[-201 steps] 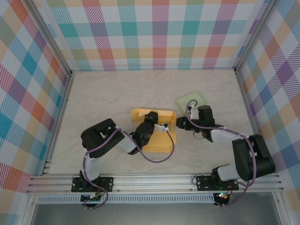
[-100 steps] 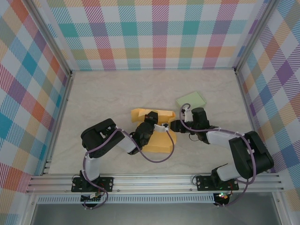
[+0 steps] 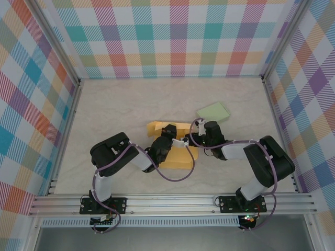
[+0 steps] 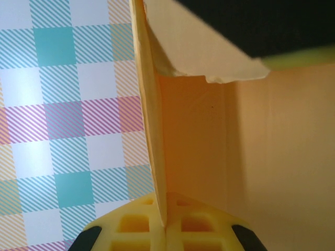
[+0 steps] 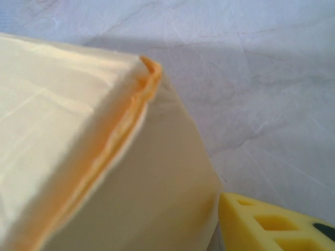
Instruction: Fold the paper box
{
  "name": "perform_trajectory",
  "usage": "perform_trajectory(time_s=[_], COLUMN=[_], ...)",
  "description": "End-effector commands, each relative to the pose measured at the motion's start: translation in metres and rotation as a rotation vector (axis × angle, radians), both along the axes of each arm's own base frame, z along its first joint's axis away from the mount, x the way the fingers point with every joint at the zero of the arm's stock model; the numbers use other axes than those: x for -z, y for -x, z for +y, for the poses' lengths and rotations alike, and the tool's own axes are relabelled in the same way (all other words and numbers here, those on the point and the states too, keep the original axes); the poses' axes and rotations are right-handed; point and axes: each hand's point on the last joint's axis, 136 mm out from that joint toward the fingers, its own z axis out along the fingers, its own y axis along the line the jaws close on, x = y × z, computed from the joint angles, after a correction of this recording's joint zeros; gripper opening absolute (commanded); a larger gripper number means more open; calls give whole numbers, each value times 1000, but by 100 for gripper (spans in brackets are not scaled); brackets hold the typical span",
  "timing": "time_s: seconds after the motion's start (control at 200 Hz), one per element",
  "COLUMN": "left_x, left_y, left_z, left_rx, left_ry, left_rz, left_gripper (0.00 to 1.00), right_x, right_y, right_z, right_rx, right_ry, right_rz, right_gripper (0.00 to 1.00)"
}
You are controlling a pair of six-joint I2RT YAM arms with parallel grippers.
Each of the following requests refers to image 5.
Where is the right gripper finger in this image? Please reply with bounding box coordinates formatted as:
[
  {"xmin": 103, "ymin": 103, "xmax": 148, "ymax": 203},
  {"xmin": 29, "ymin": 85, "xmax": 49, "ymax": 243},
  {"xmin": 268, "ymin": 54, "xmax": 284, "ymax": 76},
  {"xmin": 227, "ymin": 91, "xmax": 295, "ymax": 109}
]
[{"xmin": 218, "ymin": 192, "xmax": 335, "ymax": 251}]

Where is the orange paper box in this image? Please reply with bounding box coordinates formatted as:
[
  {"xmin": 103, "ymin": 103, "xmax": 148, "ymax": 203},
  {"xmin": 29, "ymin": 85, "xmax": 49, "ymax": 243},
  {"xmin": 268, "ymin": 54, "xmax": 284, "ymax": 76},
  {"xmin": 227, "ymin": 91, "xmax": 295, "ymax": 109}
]
[{"xmin": 0, "ymin": 32, "xmax": 226, "ymax": 251}]

